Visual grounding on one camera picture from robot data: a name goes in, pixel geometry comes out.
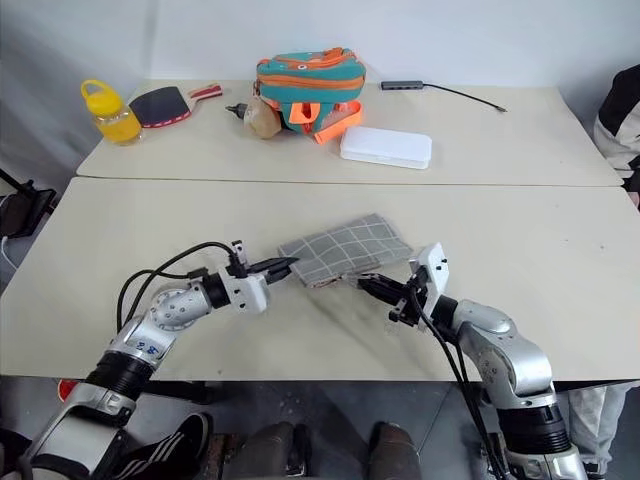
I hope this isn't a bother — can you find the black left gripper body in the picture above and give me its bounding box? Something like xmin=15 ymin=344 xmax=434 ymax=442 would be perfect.
xmin=246 ymin=260 xmax=279 ymax=286

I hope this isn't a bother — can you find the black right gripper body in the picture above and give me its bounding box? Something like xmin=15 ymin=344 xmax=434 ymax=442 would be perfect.
xmin=387 ymin=280 xmax=427 ymax=330

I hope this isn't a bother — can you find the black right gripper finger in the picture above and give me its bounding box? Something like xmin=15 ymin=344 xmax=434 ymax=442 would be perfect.
xmin=356 ymin=278 xmax=401 ymax=304
xmin=363 ymin=273 xmax=407 ymax=297

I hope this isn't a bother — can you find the grey plaid pouch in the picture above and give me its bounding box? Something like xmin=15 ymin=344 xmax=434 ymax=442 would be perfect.
xmin=276 ymin=212 xmax=414 ymax=290

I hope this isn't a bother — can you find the white plastic box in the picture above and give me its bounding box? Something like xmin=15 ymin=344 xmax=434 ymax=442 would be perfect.
xmin=338 ymin=125 xmax=433 ymax=172

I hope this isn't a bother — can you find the beige plush pendant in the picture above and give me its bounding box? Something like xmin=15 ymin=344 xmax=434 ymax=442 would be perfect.
xmin=224 ymin=96 xmax=282 ymax=140

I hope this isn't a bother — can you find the dark rounded shape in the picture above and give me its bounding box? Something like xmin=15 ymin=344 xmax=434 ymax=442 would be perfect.
xmin=368 ymin=421 xmax=422 ymax=480
xmin=238 ymin=421 xmax=312 ymax=480

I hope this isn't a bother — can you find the teal orange backpack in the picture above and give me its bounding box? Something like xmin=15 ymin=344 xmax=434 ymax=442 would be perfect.
xmin=250 ymin=46 xmax=368 ymax=147

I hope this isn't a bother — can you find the black red table tennis paddle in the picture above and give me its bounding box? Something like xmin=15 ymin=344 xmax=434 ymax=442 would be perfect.
xmin=128 ymin=83 xmax=224 ymax=130

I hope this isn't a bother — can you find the grey USB hub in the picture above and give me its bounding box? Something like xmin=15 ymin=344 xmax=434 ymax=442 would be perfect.
xmin=380 ymin=79 xmax=428 ymax=93

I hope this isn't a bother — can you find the black shoe with white stripes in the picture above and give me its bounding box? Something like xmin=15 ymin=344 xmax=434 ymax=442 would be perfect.
xmin=115 ymin=412 xmax=215 ymax=480

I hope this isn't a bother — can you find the yellow plastic bottle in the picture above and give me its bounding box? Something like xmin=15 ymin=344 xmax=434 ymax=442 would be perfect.
xmin=80 ymin=78 xmax=144 ymax=147

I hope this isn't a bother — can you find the grey trouser leg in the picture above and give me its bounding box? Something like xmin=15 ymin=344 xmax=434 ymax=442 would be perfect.
xmin=563 ymin=383 xmax=628 ymax=477

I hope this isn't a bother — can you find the person in black white jacket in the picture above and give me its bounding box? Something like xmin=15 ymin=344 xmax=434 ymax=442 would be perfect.
xmin=593 ymin=63 xmax=640 ymax=207

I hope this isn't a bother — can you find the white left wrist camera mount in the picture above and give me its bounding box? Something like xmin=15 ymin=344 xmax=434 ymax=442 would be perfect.
xmin=219 ymin=239 xmax=274 ymax=316

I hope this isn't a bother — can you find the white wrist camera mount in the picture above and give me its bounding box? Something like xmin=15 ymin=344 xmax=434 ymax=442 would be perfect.
xmin=407 ymin=242 xmax=454 ymax=322
xmin=219 ymin=239 xmax=274 ymax=316

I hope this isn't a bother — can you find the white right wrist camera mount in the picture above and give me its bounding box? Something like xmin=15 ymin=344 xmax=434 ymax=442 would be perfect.
xmin=407 ymin=242 xmax=454 ymax=322

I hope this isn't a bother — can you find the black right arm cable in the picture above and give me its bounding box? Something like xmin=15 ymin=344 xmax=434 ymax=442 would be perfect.
xmin=408 ymin=283 xmax=507 ymax=480

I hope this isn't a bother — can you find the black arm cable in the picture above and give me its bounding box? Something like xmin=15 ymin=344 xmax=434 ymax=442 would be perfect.
xmin=408 ymin=283 xmax=507 ymax=480
xmin=116 ymin=241 xmax=247 ymax=332

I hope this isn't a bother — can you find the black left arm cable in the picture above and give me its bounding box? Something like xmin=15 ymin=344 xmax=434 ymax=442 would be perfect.
xmin=116 ymin=241 xmax=247 ymax=332

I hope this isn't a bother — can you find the black USB hub cable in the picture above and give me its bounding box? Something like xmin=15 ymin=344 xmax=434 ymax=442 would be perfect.
xmin=424 ymin=82 xmax=508 ymax=113

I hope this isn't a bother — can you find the black chair frame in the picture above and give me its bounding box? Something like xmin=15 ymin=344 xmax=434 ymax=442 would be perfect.
xmin=0 ymin=168 xmax=57 ymax=240

